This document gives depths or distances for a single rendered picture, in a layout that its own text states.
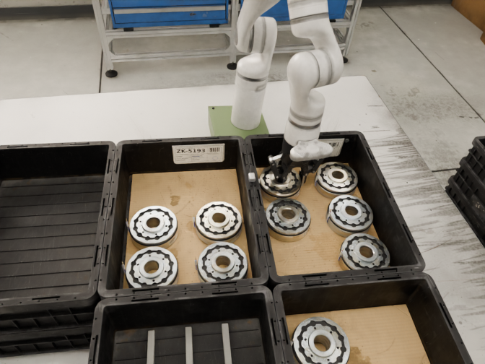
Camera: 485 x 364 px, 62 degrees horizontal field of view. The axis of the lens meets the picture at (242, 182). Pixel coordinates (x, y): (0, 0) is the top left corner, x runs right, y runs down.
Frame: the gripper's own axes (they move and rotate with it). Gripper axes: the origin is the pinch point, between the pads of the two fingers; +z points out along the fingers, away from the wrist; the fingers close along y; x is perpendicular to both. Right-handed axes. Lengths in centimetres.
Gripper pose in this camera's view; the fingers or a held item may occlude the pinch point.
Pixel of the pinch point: (291, 180)
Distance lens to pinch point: 100.6
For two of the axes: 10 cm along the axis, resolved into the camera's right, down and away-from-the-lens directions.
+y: -9.7, 1.4, -1.9
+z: -0.5, 6.7, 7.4
